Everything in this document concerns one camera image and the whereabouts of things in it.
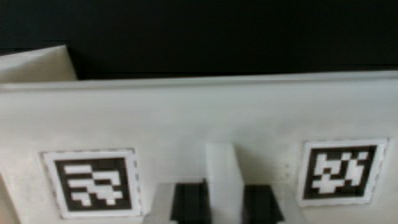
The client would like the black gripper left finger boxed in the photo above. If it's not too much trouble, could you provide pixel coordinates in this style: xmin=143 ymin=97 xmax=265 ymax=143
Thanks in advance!
xmin=171 ymin=181 xmax=212 ymax=224

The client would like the white cabinet body box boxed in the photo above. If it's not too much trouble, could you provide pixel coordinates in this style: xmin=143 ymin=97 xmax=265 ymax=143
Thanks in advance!
xmin=0 ymin=45 xmax=77 ymax=84

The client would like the white cabinet door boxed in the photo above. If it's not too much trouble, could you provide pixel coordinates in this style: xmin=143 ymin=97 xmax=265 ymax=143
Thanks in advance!
xmin=0 ymin=71 xmax=398 ymax=224

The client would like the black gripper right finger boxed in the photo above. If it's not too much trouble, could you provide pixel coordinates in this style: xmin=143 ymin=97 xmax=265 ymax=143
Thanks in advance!
xmin=242 ymin=185 xmax=285 ymax=224

